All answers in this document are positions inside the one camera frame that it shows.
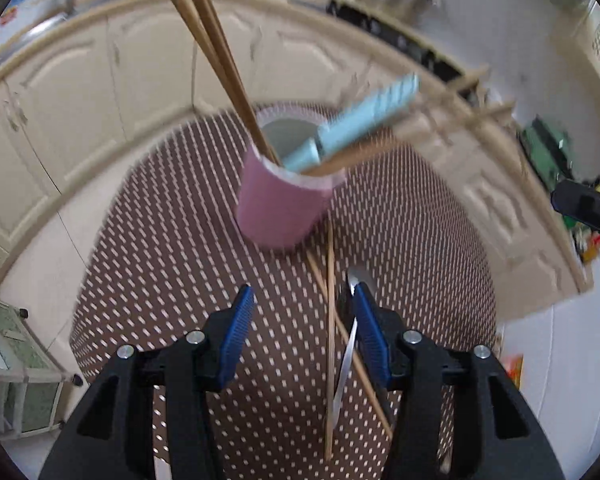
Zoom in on wooden chopstick short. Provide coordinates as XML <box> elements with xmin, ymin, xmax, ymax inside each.
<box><xmin>192</xmin><ymin>0</ymin><xmax>278</xmax><ymax>162</ymax></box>

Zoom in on pink utensil cup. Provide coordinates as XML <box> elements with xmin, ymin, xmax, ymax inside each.
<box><xmin>235</xmin><ymin>102</ymin><xmax>347</xmax><ymax>250</ymax></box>

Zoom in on brown polka dot tablecloth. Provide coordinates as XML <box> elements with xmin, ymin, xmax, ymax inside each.
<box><xmin>70</xmin><ymin>113</ymin><xmax>496</xmax><ymax>479</ymax></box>

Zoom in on green kitchen appliance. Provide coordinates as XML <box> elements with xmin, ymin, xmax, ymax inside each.
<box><xmin>517</xmin><ymin>116</ymin><xmax>574</xmax><ymax>193</ymax></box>

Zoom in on cream lower kitchen cabinets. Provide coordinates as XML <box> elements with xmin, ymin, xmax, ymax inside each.
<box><xmin>0</xmin><ymin>0</ymin><xmax>593</xmax><ymax>320</ymax></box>

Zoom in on green glass trolley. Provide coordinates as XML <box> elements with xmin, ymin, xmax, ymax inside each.
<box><xmin>0</xmin><ymin>301</ymin><xmax>82</xmax><ymax>441</ymax></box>

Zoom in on black induction hob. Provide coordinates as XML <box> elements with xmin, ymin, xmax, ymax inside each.
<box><xmin>326</xmin><ymin>0</ymin><xmax>465</xmax><ymax>82</ymax></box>

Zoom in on light blue handled utensil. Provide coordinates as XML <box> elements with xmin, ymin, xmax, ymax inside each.
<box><xmin>283</xmin><ymin>74</ymin><xmax>419</xmax><ymax>174</ymax></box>

